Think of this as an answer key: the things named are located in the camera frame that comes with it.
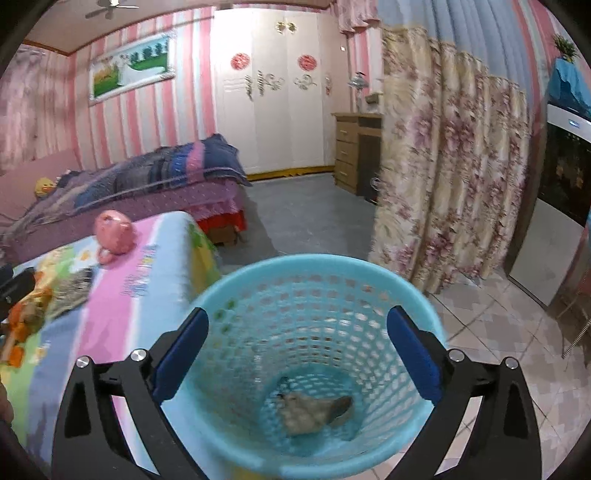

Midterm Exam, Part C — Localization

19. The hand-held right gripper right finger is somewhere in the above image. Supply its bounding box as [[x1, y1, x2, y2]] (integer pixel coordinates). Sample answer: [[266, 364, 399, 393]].
[[387, 305, 542, 480]]

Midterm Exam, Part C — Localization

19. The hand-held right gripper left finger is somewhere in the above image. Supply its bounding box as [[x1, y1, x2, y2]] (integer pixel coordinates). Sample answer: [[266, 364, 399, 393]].
[[51, 307, 209, 480]]

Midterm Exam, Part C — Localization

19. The brown wrapper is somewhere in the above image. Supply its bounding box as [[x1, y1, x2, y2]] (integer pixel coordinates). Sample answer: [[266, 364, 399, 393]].
[[277, 376, 356, 439]]

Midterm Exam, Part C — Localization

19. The light blue plastic basket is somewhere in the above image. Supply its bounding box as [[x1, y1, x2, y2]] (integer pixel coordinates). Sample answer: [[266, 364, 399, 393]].
[[187, 253, 448, 480]]

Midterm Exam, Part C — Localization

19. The dark printed snack packet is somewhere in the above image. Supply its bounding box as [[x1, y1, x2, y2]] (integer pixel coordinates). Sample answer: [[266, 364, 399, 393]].
[[48, 268, 93, 317]]

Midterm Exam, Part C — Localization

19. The pink ceramic mug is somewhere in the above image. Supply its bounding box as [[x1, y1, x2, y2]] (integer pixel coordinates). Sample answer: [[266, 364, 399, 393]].
[[95, 210, 136, 266]]

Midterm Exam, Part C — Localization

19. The pink bed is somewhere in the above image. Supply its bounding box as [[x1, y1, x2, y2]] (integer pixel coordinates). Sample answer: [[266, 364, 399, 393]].
[[0, 148, 250, 266]]

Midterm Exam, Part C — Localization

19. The silver black cabinet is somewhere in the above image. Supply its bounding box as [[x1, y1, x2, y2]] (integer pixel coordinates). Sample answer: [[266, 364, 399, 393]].
[[503, 104, 591, 308]]

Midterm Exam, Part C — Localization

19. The blue purple plaid quilt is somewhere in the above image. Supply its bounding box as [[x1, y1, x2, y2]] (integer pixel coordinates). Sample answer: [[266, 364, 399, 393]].
[[9, 134, 252, 232]]

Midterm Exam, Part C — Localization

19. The floral curtain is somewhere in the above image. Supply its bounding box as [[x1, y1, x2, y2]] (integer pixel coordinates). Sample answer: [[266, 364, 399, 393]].
[[368, 25, 532, 296]]

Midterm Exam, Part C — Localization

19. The wooden desk with drawers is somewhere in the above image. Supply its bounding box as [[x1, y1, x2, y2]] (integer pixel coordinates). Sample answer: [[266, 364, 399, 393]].
[[331, 112, 384, 204]]

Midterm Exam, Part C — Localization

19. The white wardrobe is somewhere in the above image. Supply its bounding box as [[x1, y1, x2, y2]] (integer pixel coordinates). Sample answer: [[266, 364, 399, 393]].
[[213, 7, 340, 178]]

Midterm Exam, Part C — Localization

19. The pink curtain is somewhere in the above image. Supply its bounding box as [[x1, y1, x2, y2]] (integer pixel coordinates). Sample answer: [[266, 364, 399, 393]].
[[0, 46, 65, 176]]

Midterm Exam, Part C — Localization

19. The framed landscape picture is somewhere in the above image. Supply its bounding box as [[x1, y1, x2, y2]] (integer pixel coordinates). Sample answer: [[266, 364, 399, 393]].
[[88, 30, 178, 107]]

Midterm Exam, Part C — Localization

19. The blue cloth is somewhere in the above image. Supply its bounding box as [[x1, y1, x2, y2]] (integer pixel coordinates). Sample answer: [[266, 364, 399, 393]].
[[547, 58, 591, 123]]

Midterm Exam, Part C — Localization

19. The green potted plant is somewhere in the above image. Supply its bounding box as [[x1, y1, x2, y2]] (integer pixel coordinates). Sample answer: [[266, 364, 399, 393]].
[[554, 34, 580, 63]]

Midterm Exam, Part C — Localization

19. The pink curtain valance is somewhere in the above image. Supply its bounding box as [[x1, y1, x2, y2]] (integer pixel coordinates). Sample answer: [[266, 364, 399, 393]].
[[330, 0, 384, 33]]

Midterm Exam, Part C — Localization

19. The ceiling fan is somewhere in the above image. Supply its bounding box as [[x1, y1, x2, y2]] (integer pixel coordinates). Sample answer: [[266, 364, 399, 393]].
[[84, 0, 140, 20]]

